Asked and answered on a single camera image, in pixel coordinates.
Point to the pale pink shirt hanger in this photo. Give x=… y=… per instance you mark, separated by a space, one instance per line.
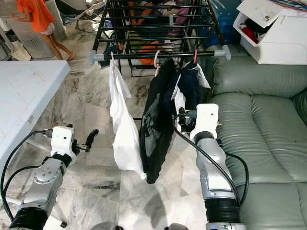
x=112 y=57

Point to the white air purifier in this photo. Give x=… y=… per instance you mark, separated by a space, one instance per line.
x=26 y=40

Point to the black metal drying rack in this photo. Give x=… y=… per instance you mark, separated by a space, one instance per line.
x=172 y=55

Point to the small dark-haired child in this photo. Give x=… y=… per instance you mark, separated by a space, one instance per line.
x=148 y=48

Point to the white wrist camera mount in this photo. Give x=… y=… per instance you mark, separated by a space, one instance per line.
x=62 y=143
x=205 y=120

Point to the red cloth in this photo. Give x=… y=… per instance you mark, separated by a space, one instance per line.
x=249 y=34

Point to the magenta cloth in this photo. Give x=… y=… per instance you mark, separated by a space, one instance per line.
x=180 y=21

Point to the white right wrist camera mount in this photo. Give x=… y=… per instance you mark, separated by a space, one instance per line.
x=205 y=120

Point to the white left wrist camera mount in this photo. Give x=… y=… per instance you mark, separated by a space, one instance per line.
x=62 y=143

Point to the red plastic hanger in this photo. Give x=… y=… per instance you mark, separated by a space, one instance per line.
x=195 y=56

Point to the white plastic folding table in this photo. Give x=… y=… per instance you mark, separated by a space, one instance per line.
x=24 y=96

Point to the white shirt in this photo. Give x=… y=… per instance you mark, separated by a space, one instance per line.
x=124 y=139

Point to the robot leg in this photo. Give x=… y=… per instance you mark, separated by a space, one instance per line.
x=178 y=227
x=108 y=226

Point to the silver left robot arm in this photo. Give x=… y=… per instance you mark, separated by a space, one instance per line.
x=45 y=177

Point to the blue plastic container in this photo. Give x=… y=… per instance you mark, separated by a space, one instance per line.
x=228 y=24

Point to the black garment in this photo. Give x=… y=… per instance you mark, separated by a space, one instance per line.
x=153 y=129

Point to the person in orange shirt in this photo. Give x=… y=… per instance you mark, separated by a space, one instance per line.
x=36 y=17

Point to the robot left leg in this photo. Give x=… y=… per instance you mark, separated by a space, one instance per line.
x=108 y=226

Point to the green leather sofa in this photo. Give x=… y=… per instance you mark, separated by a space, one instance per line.
x=268 y=124

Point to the navy and white garment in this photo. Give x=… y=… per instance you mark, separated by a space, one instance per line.
x=192 y=81

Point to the striped colourful cloth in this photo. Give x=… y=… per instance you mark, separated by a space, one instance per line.
x=292 y=3

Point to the white storage box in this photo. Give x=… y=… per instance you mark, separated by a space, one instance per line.
x=283 y=48

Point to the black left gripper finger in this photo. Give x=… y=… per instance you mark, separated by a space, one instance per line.
x=93 y=135

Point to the white baby rocker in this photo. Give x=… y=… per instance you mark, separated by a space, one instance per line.
x=93 y=9

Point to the robot right leg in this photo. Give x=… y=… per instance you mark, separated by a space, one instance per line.
x=178 y=227

